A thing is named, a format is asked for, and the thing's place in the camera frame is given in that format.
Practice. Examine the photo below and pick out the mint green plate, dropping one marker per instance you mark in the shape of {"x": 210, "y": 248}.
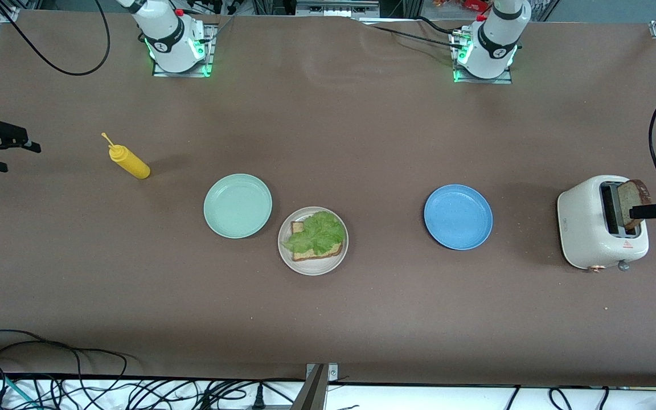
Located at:
{"x": 237, "y": 205}

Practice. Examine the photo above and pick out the black power plug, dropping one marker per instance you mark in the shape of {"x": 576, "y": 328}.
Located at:
{"x": 258, "y": 398}

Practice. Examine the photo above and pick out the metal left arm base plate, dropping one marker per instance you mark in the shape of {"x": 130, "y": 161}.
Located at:
{"x": 484, "y": 81}

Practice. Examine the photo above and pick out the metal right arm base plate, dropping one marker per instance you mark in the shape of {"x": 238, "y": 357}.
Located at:
{"x": 210, "y": 51}

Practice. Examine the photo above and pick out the yellow mustard squeeze bottle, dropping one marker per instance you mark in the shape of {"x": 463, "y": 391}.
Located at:
{"x": 131, "y": 165}

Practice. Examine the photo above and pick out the metal table bracket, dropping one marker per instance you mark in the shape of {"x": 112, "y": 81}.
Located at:
{"x": 314, "y": 393}

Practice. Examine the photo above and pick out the light brown bread slice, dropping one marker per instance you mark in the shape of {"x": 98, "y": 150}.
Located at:
{"x": 328, "y": 254}

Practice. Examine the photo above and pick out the dark crust bread slice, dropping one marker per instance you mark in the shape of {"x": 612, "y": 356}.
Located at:
{"x": 627, "y": 196}

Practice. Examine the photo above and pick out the grey power strip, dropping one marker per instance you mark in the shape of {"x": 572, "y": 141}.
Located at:
{"x": 336, "y": 7}

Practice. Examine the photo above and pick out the beige plate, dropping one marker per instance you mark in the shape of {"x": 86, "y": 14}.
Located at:
{"x": 312, "y": 269}

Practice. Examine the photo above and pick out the blue plate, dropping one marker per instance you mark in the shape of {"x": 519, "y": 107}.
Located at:
{"x": 458, "y": 216}

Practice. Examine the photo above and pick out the green lettuce leaf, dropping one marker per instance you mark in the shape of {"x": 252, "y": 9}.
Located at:
{"x": 319, "y": 233}

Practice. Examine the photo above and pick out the white toaster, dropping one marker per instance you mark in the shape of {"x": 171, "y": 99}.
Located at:
{"x": 581, "y": 228}

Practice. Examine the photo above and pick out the red orange package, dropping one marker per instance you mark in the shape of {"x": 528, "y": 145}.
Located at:
{"x": 464, "y": 4}

